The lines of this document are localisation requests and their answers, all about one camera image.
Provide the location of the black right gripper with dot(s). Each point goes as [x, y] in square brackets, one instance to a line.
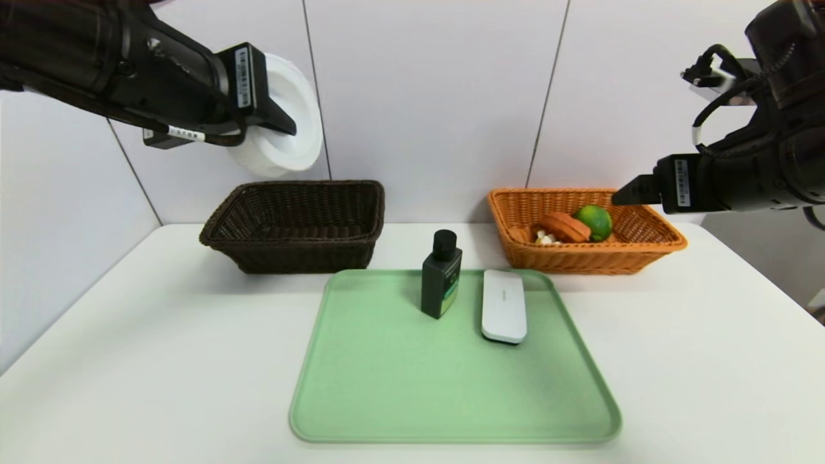
[679, 183]

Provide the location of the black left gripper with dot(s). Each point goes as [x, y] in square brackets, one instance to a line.
[248, 78]

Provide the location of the white round plastic container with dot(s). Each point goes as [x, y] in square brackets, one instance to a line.
[290, 154]

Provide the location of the green lime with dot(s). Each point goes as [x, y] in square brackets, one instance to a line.
[596, 220]

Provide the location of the white rectangular case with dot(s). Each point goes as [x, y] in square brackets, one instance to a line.
[504, 306]

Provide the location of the dark green pump bottle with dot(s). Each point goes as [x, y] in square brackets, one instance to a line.
[439, 283]

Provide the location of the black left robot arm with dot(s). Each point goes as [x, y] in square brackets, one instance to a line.
[97, 51]

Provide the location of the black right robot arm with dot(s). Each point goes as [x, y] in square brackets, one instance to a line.
[773, 167]

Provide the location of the orange wicker basket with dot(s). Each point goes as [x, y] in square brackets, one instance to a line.
[580, 258]

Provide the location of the dark brown wicker basket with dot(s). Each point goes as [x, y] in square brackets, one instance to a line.
[290, 251]

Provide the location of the light green plastic tray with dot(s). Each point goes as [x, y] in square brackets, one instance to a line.
[387, 386]

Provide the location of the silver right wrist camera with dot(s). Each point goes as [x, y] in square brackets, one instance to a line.
[715, 74]

